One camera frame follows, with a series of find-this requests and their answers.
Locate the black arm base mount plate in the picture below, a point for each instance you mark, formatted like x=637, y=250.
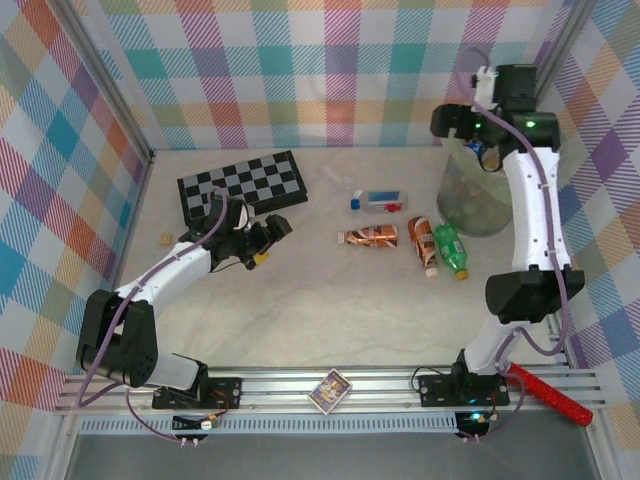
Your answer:
x=225, y=392
x=440, y=390

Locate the aluminium mounting rail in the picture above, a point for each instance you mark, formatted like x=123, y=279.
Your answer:
x=280, y=387

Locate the small tan wooden cube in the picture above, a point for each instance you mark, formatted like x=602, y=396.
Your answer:
x=165, y=240

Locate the aluminium frame post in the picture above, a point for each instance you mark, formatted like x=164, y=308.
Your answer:
x=110, y=90
x=570, y=25

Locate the green plastic bottle yellow cap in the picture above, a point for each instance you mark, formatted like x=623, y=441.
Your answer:
x=450, y=250

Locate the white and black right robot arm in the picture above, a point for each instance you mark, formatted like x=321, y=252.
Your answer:
x=535, y=210

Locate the playing card box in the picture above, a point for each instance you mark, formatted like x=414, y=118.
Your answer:
x=330, y=391

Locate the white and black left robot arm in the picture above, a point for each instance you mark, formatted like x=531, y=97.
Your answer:
x=165, y=267

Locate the small clear unlabelled plastic bottle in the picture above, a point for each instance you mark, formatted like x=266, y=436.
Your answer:
x=335, y=176

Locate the red glittery stick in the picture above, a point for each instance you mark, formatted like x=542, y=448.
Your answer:
x=550, y=395

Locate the small black electronics board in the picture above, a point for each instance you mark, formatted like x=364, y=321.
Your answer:
x=475, y=422
x=187, y=424

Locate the brown label plastic bottle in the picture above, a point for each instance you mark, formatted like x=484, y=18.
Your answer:
x=421, y=240
x=375, y=236

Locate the black and grey chessboard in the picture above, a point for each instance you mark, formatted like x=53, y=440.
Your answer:
x=240, y=190

